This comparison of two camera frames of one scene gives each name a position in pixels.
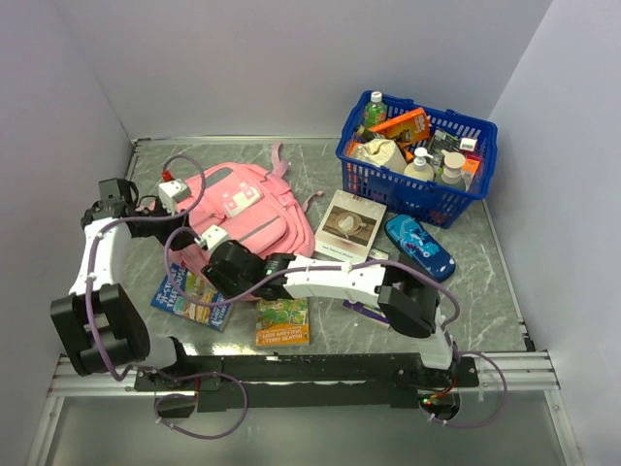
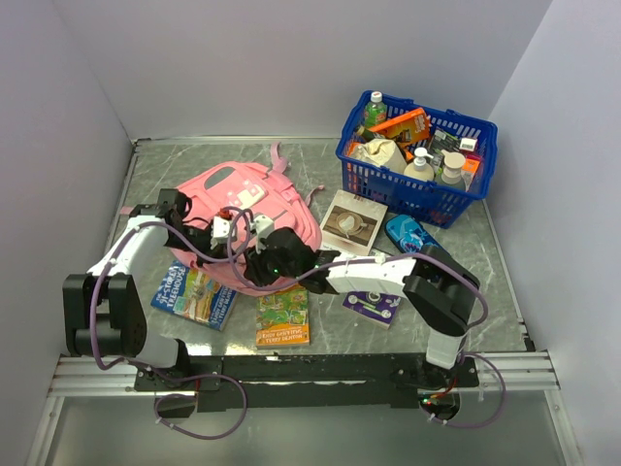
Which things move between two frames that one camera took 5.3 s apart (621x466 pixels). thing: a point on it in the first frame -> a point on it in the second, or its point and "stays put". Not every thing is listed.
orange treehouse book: (282, 322) stays put
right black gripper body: (223, 285) -> (267, 268)
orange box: (408, 128) stays put
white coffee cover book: (348, 228) stays put
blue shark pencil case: (430, 253) stays put
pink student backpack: (247, 296) -> (238, 192)
